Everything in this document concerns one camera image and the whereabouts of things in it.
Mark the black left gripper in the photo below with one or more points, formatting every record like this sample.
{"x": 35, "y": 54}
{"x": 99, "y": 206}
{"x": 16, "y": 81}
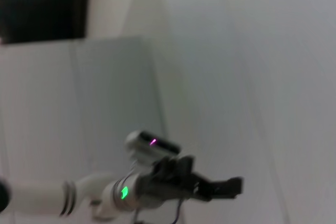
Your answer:
{"x": 170, "y": 182}

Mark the dark wall panel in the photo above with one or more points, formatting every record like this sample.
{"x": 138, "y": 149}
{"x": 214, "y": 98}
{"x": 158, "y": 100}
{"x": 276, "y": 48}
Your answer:
{"x": 42, "y": 6}

